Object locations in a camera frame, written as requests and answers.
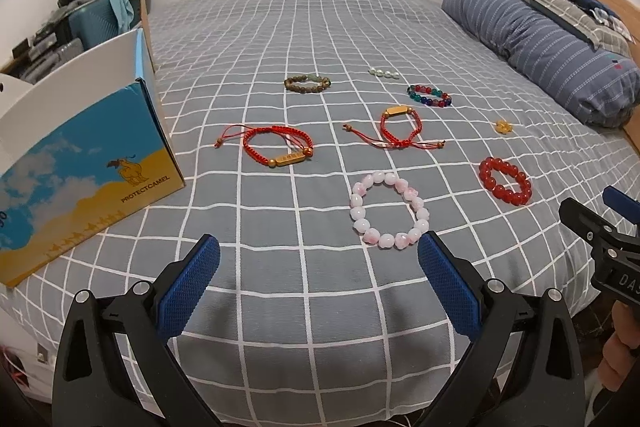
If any red cord bracelet gold tube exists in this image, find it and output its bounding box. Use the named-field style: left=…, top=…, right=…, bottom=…
left=343, top=105, right=446, bottom=150

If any wooden headboard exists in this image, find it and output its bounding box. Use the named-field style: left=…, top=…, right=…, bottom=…
left=528, top=0, right=640, bottom=158

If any small yellow charm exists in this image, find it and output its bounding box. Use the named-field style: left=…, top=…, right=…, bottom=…
left=495, top=120, right=513, bottom=134

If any multicolour glass bead bracelet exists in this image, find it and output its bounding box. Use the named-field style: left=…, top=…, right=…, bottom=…
left=406, top=83, right=452, bottom=108

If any blue yellow cardboard box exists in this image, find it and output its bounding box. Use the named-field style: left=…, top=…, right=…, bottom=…
left=0, top=29, right=184, bottom=287

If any grey plaid pillow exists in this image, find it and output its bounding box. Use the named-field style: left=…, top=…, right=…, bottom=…
left=524, top=0, right=634, bottom=57

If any light blue cloth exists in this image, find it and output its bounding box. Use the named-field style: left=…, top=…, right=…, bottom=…
left=108, top=0, right=134, bottom=35

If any teal suitcase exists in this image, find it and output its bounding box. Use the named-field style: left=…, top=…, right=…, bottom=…
left=67, top=0, right=119, bottom=51

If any grey suitcase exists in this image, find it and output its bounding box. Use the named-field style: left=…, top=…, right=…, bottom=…
left=3, top=32, right=84, bottom=84

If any white pearl strand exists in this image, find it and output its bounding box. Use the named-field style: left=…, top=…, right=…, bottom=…
left=368, top=67, right=400, bottom=79

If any blue striped bolster pillow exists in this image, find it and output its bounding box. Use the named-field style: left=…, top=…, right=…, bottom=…
left=442, top=0, right=639, bottom=128

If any grey white checked bedsheet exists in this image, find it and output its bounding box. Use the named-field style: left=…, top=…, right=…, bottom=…
left=1, top=0, right=639, bottom=426

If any red bead bracelet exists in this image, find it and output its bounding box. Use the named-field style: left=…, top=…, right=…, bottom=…
left=477, top=156, right=533, bottom=207

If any brown wooden bead bracelet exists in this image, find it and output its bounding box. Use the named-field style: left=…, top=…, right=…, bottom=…
left=283, top=74, right=332, bottom=94

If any red cord bracelet gold bar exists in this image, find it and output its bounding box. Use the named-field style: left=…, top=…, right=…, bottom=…
left=214, top=124, right=314, bottom=169

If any person's right hand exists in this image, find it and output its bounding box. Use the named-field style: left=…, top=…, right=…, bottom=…
left=598, top=301, right=640, bottom=392

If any pink white bead bracelet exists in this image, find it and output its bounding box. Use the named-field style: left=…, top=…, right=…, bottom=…
left=348, top=171, right=432, bottom=249

